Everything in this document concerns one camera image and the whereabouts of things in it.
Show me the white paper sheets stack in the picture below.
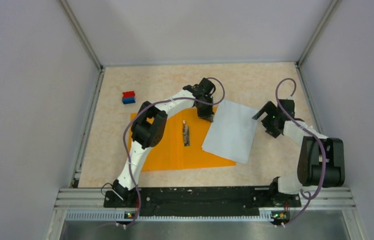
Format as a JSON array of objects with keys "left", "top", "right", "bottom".
[{"left": 202, "top": 100, "right": 258, "bottom": 165}]

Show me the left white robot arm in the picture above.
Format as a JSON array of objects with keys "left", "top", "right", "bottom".
[{"left": 112, "top": 77, "right": 217, "bottom": 207}]

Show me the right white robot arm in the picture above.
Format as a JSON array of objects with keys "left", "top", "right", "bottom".
[{"left": 253, "top": 99, "right": 345, "bottom": 206}]

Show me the silver metal folder clip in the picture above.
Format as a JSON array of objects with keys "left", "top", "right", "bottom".
[{"left": 183, "top": 120, "right": 190, "bottom": 147}]

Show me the red and blue toy brick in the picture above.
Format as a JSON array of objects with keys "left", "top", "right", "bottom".
[{"left": 122, "top": 91, "right": 136, "bottom": 105}]

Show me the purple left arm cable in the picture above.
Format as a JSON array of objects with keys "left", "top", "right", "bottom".
[{"left": 122, "top": 77, "right": 226, "bottom": 229}]

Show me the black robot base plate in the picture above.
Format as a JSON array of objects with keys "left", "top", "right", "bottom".
[{"left": 103, "top": 186, "right": 301, "bottom": 217}]

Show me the white slotted cable duct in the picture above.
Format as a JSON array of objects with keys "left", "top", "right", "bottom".
[{"left": 66, "top": 210, "right": 274, "bottom": 222}]

